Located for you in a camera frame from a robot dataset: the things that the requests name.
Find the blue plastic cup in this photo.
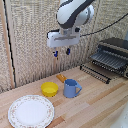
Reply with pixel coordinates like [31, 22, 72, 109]
[63, 78, 83, 99]

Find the white floral-rimmed plate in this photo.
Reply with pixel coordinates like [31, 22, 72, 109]
[7, 94, 55, 128]

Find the yellow plastic bowl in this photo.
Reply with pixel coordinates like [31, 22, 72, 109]
[40, 81, 60, 98]

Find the black cable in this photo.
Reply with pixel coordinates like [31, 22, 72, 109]
[79, 12, 128, 38]

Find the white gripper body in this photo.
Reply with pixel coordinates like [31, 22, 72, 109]
[46, 29, 81, 49]

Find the orange rectangular block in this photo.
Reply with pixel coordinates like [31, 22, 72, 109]
[55, 73, 68, 84]

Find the black wire oven rack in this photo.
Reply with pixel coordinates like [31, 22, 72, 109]
[79, 64, 111, 85]

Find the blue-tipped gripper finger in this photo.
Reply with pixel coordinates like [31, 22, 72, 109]
[53, 48, 59, 58]
[65, 47, 72, 56]

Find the black dish rack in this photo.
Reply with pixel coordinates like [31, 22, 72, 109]
[88, 36, 128, 80]

